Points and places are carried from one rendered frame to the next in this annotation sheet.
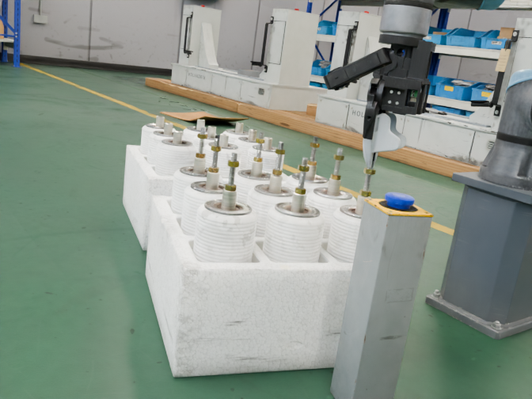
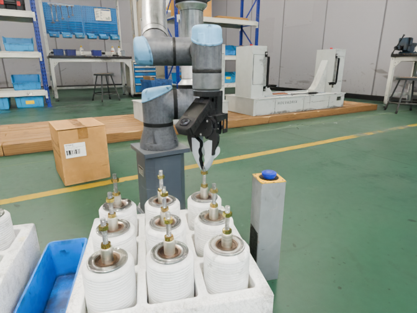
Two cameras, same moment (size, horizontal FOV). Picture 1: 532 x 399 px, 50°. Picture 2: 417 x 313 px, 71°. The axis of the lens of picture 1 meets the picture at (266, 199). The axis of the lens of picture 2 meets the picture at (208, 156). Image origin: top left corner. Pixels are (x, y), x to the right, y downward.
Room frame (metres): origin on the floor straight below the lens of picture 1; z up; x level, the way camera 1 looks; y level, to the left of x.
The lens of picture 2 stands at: (0.82, 0.58, 0.61)
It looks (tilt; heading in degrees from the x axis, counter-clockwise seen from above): 17 degrees down; 278
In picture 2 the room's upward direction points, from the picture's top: straight up
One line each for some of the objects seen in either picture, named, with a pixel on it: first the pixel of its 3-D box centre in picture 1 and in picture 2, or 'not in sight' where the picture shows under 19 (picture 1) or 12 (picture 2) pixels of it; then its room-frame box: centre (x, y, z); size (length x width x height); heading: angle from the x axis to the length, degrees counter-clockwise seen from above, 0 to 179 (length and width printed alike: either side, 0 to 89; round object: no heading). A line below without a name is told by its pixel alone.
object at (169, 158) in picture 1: (173, 179); not in sight; (1.36, 0.23, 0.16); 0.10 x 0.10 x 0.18
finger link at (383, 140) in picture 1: (382, 142); (213, 153); (0.91, -0.17, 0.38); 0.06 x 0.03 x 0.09; 65
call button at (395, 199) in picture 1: (398, 202); (269, 175); (0.76, -0.18, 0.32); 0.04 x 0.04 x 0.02
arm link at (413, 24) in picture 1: (404, 24); (205, 82); (0.93, -0.18, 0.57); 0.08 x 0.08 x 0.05
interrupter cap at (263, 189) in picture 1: (274, 191); (165, 222); (1.01, -0.01, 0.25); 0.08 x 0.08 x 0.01
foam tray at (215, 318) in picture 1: (263, 272); (167, 279); (1.01, -0.01, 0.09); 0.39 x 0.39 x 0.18; 20
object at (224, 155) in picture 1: (219, 180); not in sight; (1.41, 0.12, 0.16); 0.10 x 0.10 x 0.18
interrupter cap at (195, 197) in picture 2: (361, 212); (204, 197); (0.94, -0.17, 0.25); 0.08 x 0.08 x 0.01
